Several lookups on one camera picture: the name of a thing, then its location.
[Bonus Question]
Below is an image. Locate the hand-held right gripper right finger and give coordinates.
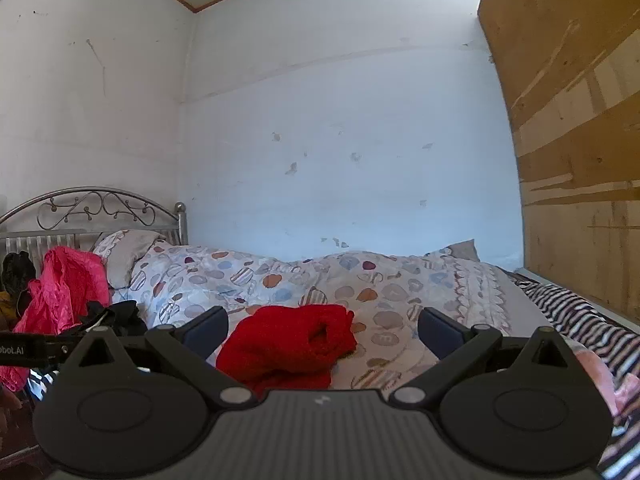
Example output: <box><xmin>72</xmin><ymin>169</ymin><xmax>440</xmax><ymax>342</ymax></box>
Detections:
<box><xmin>392</xmin><ymin>307</ymin><xmax>583</xmax><ymax>409</ymax></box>

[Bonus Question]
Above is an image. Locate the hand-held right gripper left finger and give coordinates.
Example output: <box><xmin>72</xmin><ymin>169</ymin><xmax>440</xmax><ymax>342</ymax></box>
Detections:
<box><xmin>65</xmin><ymin>306</ymin><xmax>255</xmax><ymax>409</ymax></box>

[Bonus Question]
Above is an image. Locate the red knit sweater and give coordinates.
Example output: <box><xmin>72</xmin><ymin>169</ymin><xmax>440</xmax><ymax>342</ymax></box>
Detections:
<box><xmin>216</xmin><ymin>304</ymin><xmax>359</xmax><ymax>397</ymax></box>

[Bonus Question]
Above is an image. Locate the spotted white duvet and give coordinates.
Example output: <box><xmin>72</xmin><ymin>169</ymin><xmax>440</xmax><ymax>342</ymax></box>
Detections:
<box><xmin>92</xmin><ymin>239</ymin><xmax>553</xmax><ymax>392</ymax></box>

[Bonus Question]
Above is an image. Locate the bright pink cloth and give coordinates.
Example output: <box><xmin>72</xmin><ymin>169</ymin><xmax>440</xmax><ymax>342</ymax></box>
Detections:
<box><xmin>0</xmin><ymin>246</ymin><xmax>112</xmax><ymax>394</ymax></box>

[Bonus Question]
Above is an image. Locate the dark cloth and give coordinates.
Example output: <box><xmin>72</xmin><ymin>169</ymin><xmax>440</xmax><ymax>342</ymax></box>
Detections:
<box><xmin>0</xmin><ymin>251</ymin><xmax>37</xmax><ymax>312</ymax></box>

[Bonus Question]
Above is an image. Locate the black cloth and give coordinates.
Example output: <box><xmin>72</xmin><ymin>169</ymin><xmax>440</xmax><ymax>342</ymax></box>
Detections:
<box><xmin>74</xmin><ymin>300</ymin><xmax>149</xmax><ymax>337</ymax></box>

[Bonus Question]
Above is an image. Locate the small grey pillow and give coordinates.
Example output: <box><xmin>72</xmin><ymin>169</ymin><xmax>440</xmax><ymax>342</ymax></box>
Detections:
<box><xmin>444</xmin><ymin>239</ymin><xmax>480</xmax><ymax>262</ymax></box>

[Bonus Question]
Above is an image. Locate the grey frilled pillow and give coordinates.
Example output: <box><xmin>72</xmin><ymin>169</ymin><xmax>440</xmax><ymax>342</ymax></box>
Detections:
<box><xmin>91</xmin><ymin>230</ymin><xmax>167</xmax><ymax>290</ymax></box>

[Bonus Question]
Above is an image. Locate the striped blanket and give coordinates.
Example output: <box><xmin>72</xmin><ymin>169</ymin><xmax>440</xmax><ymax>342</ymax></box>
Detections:
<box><xmin>504</xmin><ymin>269</ymin><xmax>640</xmax><ymax>480</ymax></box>

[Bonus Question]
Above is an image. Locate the metal bed headboard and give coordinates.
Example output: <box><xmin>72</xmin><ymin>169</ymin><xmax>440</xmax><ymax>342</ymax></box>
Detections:
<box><xmin>0</xmin><ymin>187</ymin><xmax>189</xmax><ymax>267</ymax></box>

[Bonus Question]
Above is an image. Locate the pale pink cloth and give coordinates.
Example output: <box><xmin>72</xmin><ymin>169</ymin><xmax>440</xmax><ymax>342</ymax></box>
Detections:
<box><xmin>571</xmin><ymin>347</ymin><xmax>620</xmax><ymax>417</ymax></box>

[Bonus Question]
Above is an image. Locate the brown wooden board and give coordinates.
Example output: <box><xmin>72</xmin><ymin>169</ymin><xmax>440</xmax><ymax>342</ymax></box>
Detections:
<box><xmin>476</xmin><ymin>0</ymin><xmax>640</xmax><ymax>335</ymax></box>

